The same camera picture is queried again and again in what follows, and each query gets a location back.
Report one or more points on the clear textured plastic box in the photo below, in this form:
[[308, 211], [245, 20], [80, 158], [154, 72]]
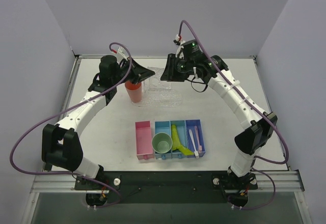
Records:
[[154, 83]]

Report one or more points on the orange plastic cup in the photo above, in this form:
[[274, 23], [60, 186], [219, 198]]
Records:
[[134, 91]]

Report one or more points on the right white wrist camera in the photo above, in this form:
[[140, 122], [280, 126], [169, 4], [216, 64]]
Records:
[[178, 41]]

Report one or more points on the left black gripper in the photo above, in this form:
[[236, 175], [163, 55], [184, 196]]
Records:
[[134, 68]]

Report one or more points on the light blue bin left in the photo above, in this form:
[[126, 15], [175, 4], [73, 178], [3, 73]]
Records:
[[165, 127]]

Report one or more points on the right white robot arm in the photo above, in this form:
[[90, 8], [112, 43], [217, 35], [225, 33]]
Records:
[[257, 124]]

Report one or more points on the light blue bin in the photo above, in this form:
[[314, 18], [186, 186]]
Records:
[[165, 127], [181, 129]]

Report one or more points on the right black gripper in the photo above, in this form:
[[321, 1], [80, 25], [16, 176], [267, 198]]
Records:
[[172, 66]]

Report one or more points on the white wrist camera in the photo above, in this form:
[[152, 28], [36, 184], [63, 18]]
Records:
[[120, 54], [178, 41]]

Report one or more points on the green plastic cup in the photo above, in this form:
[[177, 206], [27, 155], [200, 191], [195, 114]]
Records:
[[162, 143]]

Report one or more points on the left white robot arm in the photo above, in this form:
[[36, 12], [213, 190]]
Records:
[[61, 146]]

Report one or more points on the clear textured oval tray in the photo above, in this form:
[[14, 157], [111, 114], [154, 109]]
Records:
[[160, 98]]

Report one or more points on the white toothbrush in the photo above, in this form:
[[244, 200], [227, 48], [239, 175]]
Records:
[[193, 143]]

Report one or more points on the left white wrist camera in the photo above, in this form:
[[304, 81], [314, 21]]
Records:
[[120, 54]]

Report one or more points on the light blue bin middle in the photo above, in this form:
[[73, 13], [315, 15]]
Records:
[[181, 129]]

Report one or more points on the pink toothbrush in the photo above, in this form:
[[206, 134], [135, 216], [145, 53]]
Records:
[[198, 139]]

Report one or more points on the pink storage bin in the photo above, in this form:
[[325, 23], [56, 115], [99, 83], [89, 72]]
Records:
[[144, 150]]

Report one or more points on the purple-blue storage bin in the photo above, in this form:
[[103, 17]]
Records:
[[195, 138]]

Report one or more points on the yellow-green toothpaste tube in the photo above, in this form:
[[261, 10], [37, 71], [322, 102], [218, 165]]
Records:
[[183, 150], [175, 138]]

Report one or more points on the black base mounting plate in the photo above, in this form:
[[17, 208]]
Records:
[[171, 187]]

